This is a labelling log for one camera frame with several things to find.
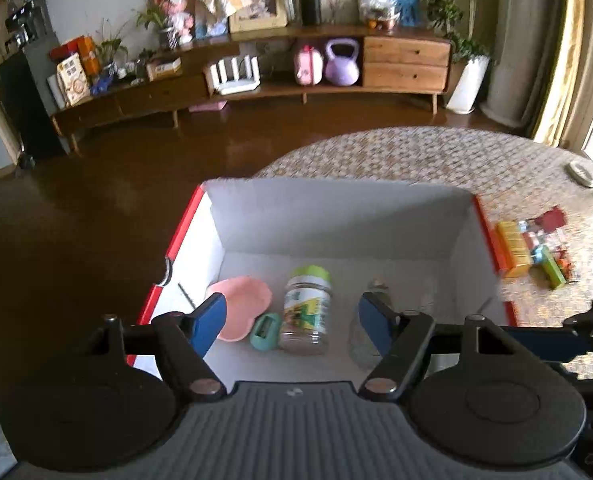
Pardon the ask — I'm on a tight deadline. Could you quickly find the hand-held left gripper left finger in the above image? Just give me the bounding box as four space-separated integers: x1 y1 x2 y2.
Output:
95 292 227 405

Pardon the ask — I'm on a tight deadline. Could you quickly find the small potted plant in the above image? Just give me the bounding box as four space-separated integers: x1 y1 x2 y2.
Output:
94 20 130 81
135 0 172 48

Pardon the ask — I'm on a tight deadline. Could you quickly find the small blue toy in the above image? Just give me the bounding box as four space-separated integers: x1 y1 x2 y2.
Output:
90 72 117 97

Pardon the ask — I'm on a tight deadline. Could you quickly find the orange box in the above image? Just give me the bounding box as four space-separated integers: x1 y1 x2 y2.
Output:
50 35 101 76

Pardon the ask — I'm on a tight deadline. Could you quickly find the green tube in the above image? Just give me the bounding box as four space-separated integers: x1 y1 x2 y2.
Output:
537 245 567 290

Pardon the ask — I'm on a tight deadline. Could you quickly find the wooden TV cabinet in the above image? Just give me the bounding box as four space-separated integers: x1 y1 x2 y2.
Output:
50 22 452 153

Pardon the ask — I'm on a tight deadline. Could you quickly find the white dish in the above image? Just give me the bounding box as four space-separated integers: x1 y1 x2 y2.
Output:
565 160 593 188

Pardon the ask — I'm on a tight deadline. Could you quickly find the purple kettlebell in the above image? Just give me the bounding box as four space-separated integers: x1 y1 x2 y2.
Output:
324 39 362 86

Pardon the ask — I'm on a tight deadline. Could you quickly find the white router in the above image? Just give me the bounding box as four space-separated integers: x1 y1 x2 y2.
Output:
204 56 262 95

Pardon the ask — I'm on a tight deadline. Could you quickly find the clear plastic bag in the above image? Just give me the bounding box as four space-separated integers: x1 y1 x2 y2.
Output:
357 0 402 31

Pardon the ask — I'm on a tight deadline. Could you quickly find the black speaker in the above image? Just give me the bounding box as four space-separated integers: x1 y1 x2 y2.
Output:
296 0 322 26

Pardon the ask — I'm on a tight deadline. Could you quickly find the beige standing air conditioner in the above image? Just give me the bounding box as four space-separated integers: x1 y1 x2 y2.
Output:
479 0 570 128

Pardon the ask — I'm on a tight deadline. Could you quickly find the white planter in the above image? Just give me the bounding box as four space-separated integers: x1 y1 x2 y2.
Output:
445 55 491 115

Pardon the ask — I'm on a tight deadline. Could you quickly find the clear plastic bottle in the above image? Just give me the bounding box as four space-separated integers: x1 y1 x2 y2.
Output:
347 279 392 368

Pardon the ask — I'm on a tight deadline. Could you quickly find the light blue tissue box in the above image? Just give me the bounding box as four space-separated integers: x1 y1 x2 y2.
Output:
196 20 228 38

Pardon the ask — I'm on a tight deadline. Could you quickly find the pink heart-shaped bowl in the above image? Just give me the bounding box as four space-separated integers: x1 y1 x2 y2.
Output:
205 276 273 343

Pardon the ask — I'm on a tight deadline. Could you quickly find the black water dispenser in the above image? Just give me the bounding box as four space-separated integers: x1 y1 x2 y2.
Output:
0 0 72 161

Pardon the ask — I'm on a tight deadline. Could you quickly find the small cardboard box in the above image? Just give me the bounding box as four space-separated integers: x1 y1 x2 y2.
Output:
146 56 182 82

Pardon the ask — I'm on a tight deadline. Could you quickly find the yellow curtain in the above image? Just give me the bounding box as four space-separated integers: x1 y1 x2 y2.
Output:
531 0 593 148

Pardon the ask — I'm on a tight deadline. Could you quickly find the pink toy case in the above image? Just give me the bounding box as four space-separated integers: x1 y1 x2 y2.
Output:
294 44 324 86

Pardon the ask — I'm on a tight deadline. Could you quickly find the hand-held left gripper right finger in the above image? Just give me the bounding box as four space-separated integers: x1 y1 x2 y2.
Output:
358 291 511 404

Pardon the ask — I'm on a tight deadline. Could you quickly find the pink doll figure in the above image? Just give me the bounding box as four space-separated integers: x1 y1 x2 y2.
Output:
156 0 196 46

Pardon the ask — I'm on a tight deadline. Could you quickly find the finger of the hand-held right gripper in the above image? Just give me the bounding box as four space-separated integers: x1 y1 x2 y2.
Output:
504 296 593 363

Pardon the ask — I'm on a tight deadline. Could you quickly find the wooden picture frame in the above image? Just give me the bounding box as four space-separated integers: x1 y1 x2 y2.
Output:
228 0 288 34

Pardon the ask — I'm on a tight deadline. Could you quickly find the small teal timer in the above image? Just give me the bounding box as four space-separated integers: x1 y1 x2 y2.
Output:
249 312 283 351

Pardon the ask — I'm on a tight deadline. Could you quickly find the small pink toy figurine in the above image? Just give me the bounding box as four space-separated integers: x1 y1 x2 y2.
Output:
519 220 545 261

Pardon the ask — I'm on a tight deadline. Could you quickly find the red cardboard box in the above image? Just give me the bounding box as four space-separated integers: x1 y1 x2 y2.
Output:
126 180 520 376

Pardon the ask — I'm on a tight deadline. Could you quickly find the tall leafy plant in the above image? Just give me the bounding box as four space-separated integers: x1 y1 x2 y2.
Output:
411 0 492 63

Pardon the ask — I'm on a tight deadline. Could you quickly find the yellow packet box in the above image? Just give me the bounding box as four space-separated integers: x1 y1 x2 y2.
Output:
495 221 532 278

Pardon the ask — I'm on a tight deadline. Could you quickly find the clear jar with green lid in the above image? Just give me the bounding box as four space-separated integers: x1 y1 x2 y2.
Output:
278 266 333 356

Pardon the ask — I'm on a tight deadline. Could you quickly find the red pink toy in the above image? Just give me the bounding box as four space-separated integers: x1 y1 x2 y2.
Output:
534 206 567 233

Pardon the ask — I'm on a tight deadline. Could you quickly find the cream cereal packet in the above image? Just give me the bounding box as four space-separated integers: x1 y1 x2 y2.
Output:
56 52 91 107

